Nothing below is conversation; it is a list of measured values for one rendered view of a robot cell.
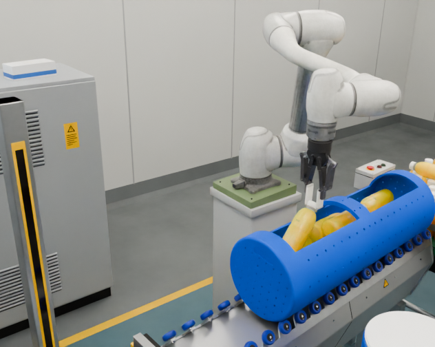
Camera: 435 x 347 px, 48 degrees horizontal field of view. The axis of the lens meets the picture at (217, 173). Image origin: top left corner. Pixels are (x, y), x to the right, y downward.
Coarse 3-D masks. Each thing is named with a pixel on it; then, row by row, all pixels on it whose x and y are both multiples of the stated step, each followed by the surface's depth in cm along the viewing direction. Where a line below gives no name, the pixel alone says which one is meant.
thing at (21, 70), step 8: (8, 64) 258; (16, 64) 258; (24, 64) 258; (32, 64) 259; (40, 64) 262; (48, 64) 266; (8, 72) 257; (16, 72) 254; (24, 72) 258; (32, 72) 261; (40, 72) 263; (48, 72) 267; (16, 80) 256
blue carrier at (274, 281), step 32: (416, 192) 192; (288, 224) 180; (352, 224) 167; (384, 224) 175; (416, 224) 190; (256, 256) 154; (288, 256) 147; (320, 256) 154; (352, 256) 163; (256, 288) 158; (288, 288) 146; (320, 288) 154
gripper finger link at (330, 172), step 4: (332, 164) 150; (328, 168) 152; (328, 172) 152; (332, 172) 153; (328, 176) 153; (332, 176) 154; (328, 180) 153; (332, 180) 155; (328, 184) 154; (324, 188) 155
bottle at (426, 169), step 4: (416, 164) 233; (420, 164) 231; (424, 164) 230; (428, 164) 229; (432, 164) 229; (416, 168) 232; (420, 168) 230; (424, 168) 229; (428, 168) 228; (432, 168) 227; (416, 172) 233; (420, 172) 231; (424, 172) 229; (428, 172) 228; (432, 172) 226; (424, 176) 231; (428, 176) 229; (432, 176) 227
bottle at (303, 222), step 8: (304, 208) 161; (312, 208) 160; (296, 216) 160; (304, 216) 158; (312, 216) 159; (296, 224) 158; (304, 224) 157; (312, 224) 159; (288, 232) 159; (296, 232) 157; (304, 232) 157; (288, 240) 157; (296, 240) 157; (304, 240) 158; (296, 248) 157
